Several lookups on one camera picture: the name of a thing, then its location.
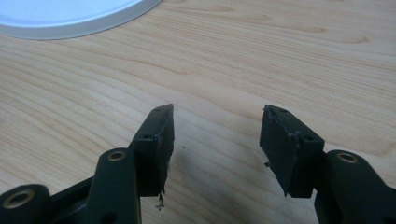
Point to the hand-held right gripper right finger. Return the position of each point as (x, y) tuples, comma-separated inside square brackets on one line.
[(286, 149)]

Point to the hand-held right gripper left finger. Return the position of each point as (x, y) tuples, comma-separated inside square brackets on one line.
[(155, 149)]

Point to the white round plate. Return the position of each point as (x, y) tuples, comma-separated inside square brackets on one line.
[(62, 15)]

